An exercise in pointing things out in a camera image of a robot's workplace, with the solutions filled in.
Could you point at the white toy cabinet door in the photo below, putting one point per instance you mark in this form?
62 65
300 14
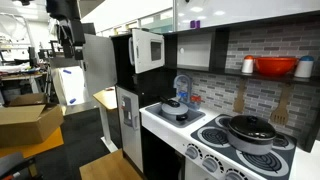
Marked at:
195 50

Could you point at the blue transparent bottle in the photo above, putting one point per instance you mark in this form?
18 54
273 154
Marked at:
176 81

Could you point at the large grey toy pot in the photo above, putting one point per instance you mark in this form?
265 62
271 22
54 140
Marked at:
246 145

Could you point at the black pot lid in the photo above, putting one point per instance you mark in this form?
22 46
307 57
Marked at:
251 126

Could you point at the small purple block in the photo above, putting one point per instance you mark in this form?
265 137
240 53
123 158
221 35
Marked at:
192 24
198 24

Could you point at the grey fridge door with dispenser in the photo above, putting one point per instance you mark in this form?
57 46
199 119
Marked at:
128 146

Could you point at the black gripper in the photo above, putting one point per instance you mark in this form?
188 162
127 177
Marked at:
70 31

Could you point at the small grey toy pot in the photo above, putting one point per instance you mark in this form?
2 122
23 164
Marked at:
173 116

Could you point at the orange bowl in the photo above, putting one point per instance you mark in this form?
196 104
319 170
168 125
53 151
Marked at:
275 65

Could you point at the white panel with blue tape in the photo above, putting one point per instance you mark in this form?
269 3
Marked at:
71 85

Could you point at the white shaker with orange cap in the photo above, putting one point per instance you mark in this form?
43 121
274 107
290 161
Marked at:
247 65

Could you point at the cardboard box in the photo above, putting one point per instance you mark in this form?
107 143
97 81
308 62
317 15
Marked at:
26 123

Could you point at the grey stove knob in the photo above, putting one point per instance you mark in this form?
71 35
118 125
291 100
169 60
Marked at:
210 164
234 175
192 152

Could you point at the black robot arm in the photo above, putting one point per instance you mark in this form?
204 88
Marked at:
63 8

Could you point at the toy kitchen unit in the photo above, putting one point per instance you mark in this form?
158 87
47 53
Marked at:
173 140

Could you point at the whiteboard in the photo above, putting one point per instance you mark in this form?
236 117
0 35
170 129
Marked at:
246 11

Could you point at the white shaker with blue cap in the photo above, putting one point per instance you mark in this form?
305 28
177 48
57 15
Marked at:
304 68

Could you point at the wooden toy spatula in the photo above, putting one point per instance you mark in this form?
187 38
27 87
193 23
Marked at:
239 100

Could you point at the wooden slotted toy turner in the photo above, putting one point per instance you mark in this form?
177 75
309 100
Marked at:
281 113

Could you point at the grey pot lid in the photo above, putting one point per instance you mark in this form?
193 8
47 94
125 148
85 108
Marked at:
175 106

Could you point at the cluttered office desk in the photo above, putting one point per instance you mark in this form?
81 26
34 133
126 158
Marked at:
20 76

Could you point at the wooden table with white legs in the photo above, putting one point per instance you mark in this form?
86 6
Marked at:
106 98

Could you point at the orange floor mat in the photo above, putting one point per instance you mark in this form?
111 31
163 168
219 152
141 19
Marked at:
40 146

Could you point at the toy microwave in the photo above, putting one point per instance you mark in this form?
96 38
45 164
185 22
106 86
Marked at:
146 63

